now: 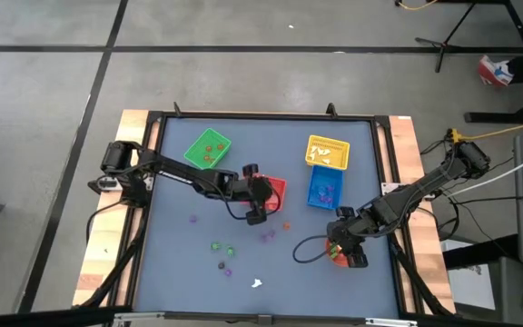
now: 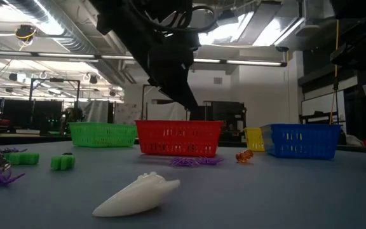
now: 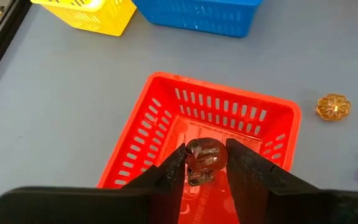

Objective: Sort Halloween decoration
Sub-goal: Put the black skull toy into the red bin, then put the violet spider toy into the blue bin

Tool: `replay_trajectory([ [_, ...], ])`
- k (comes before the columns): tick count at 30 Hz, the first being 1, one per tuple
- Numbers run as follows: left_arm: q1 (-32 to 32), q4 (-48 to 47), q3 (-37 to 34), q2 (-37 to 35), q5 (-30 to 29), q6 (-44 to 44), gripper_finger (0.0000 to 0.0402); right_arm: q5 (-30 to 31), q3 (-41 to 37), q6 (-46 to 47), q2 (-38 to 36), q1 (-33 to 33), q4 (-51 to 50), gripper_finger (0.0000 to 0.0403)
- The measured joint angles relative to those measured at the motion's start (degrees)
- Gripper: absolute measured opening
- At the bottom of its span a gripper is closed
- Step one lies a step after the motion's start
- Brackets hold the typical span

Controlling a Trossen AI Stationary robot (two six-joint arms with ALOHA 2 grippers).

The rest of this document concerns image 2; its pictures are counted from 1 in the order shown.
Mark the grey fabric cover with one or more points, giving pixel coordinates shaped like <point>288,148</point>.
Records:
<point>94,111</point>

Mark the white plastic ghost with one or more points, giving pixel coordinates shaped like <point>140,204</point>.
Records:
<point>135,197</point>

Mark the large spiral air duct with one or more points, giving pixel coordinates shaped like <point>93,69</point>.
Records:
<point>52,22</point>

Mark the orange translucent pumpkin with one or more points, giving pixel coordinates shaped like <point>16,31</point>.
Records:
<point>244,156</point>

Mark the blue plastic basket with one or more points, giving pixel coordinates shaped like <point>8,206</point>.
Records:
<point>303,141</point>

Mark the black metal gantry frame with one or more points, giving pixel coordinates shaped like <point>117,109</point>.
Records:
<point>143,105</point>
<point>54,79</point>

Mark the red plastic basket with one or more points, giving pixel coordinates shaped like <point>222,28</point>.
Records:
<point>180,138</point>

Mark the dark workbench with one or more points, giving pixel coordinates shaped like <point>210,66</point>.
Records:
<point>27,140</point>

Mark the green plastic basket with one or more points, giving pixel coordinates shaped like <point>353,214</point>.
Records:
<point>102,135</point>

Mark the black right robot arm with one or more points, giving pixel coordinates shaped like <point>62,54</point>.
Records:
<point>361,8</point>

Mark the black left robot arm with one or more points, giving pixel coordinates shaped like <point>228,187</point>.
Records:
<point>132,19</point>

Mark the long ceiling light bar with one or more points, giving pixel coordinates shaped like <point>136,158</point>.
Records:
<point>253,62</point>

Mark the round ceiling fixture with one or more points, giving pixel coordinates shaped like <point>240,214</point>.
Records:
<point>25,31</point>

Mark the grey wall vent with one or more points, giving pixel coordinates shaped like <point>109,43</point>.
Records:
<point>218,80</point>

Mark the black equipment cabinet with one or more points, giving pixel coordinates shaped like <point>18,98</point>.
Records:
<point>230,113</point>

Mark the white poster board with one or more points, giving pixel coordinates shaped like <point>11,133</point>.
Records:
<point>126,113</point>

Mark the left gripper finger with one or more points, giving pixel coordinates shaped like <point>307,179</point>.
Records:
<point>181,95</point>

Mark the white wall board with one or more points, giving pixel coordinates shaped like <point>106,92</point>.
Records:
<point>319,105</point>

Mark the green plastic skeleton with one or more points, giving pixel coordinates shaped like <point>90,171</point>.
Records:
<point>63,162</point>
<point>22,158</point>

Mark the yellow plastic basket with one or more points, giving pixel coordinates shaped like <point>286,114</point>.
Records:
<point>253,139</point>

